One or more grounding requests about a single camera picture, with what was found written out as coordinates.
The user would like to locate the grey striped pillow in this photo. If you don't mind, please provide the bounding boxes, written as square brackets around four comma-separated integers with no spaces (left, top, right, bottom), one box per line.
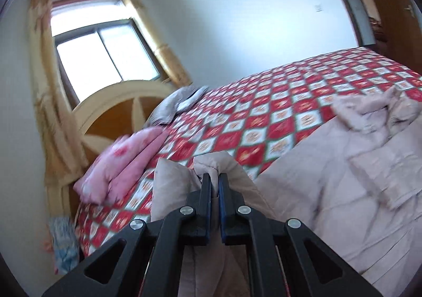
[147,85,210,127]

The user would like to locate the window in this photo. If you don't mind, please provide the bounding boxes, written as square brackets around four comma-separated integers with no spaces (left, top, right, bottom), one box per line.
[49,18,162,103]

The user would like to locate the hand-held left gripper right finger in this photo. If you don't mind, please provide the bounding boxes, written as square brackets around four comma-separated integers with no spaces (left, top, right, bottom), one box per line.
[218,172,385,297]

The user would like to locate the red checkered printed blanket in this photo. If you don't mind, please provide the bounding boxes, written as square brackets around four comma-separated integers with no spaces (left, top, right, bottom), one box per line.
[74,47,422,258]

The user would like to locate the blue white patterned cloth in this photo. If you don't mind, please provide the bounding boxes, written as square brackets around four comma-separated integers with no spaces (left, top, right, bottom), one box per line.
[44,216,80,274]

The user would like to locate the pink floral folded quilt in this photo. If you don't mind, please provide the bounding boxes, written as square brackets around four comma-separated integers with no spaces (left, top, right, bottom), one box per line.
[73,127,167,204]

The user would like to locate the yellow floral curtain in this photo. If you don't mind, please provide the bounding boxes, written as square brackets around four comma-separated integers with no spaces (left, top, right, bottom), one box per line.
[119,0,193,87]
[28,0,89,186]

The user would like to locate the wooden arched headboard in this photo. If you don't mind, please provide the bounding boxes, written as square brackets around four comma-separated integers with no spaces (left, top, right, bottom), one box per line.
[46,80,175,218]

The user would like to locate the beige padded coat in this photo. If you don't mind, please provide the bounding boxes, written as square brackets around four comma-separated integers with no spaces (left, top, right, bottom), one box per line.
[150,86,422,297]

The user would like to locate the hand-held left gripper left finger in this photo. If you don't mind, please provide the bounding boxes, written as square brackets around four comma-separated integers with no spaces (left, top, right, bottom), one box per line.
[41,172,212,297]

